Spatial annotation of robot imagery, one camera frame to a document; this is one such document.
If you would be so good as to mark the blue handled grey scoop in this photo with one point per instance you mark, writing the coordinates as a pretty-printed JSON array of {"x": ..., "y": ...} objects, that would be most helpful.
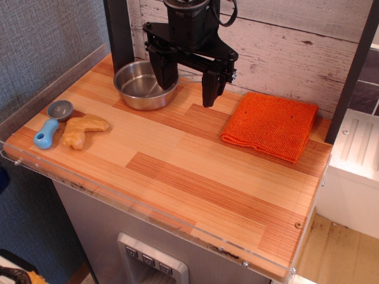
[{"x": 59, "y": 111}]

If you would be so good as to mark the dark right frame post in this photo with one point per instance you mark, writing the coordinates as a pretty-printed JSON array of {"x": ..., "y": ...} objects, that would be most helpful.
[{"x": 362, "y": 50}]

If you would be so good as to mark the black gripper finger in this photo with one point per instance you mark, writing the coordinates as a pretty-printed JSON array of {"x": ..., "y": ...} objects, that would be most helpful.
[
  {"x": 213, "y": 84},
  {"x": 165, "y": 67}
]

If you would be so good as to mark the yellow plastic chicken piece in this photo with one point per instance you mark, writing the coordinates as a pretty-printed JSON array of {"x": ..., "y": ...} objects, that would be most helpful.
[{"x": 76, "y": 127}]

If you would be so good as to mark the stainless steel pot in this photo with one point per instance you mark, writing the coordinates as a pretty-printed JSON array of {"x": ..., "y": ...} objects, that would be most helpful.
[{"x": 138, "y": 88}]

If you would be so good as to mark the clear acrylic table guard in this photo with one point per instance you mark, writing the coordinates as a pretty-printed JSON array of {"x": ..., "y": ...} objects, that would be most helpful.
[{"x": 246, "y": 206}]

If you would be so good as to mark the orange folded cloth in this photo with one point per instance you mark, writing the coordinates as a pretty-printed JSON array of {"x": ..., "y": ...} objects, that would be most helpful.
[{"x": 275, "y": 126}]

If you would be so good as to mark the black and orange object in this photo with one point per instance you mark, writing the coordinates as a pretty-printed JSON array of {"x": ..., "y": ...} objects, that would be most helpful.
[{"x": 17, "y": 270}]

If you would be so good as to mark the dark left frame post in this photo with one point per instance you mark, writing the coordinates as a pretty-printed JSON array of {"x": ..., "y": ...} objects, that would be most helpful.
[{"x": 119, "y": 32}]

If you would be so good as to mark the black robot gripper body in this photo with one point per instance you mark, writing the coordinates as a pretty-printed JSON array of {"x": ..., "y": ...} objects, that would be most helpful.
[{"x": 192, "y": 30}]

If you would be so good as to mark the dark frame post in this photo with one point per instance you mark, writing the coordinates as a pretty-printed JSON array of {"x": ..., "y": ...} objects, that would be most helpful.
[
  {"x": 119, "y": 32},
  {"x": 362, "y": 50}
]

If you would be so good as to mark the silver dispenser panel with buttons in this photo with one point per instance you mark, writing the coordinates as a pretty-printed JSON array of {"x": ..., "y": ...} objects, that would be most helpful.
[{"x": 143, "y": 262}]

